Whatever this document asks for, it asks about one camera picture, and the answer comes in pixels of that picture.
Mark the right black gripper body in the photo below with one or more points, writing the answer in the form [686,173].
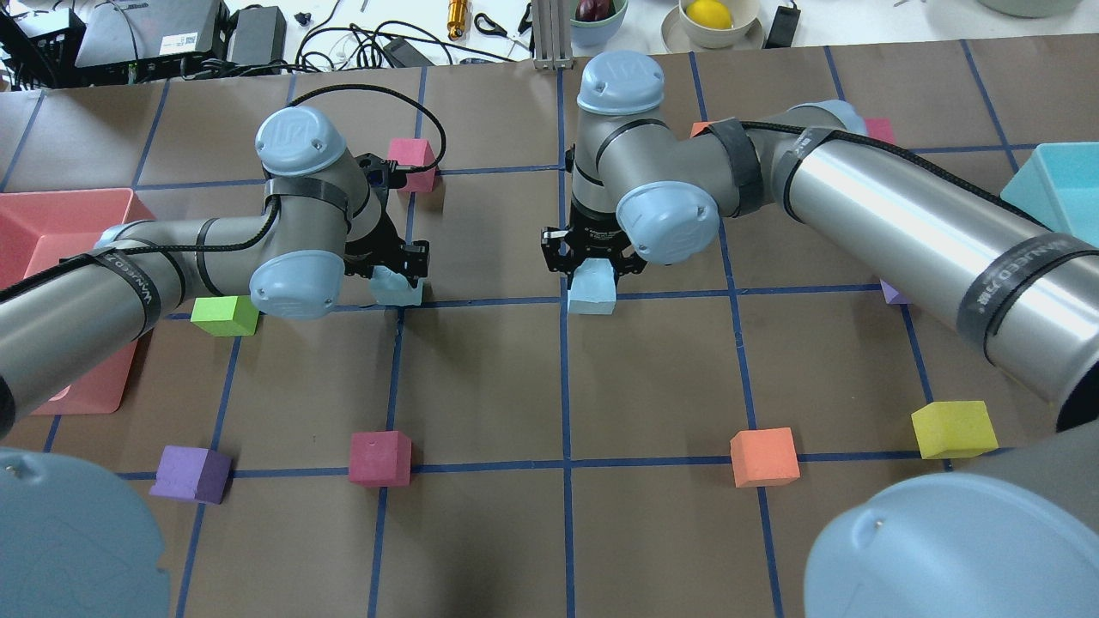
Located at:
[591,225]

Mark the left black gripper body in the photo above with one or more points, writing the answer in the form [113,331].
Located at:
[380,239]

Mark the yellow foam block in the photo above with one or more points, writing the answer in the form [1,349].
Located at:
[954,430]

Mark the small black adapter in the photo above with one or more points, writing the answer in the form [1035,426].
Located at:
[784,26]

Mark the red foam block with hole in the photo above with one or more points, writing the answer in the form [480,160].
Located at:
[380,459]

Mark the black power brick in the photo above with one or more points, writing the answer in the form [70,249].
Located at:
[257,36]

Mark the brass cylinder tool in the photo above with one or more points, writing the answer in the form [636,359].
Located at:
[458,14]

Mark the cyan plastic bin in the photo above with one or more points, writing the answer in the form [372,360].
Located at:
[1058,186]

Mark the green bowl with fruit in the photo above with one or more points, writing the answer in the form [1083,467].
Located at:
[593,23]

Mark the beige bowl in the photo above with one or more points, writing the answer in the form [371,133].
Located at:
[744,13]

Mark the red foam block corner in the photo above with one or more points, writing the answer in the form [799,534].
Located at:
[881,129]

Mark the light blue foam block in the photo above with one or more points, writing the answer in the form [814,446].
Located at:
[593,288]

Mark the orange foam block far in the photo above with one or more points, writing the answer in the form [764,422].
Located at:
[764,458]

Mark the yellow lemon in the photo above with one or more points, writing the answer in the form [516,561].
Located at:
[710,14]

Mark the purple foam block right side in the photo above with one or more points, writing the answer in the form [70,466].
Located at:
[192,474]

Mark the light blue foam block dented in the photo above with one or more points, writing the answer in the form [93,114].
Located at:
[390,288]

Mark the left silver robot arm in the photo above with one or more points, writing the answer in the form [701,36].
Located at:
[77,540]

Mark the black electronics box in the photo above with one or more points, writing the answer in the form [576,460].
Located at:
[152,34]

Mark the purple foam block left side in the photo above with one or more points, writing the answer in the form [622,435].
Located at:
[893,296]

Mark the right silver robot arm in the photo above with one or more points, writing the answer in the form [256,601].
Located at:
[1013,536]

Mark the red foam block near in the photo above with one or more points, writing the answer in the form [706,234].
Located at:
[413,152]

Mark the pink plastic bin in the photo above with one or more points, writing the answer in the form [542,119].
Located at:
[40,228]

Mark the aluminium frame post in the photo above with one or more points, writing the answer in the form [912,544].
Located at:
[552,35]

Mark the purple foam block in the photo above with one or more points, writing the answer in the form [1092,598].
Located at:
[893,296]
[192,474]

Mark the green foam block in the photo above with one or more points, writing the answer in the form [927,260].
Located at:
[225,316]

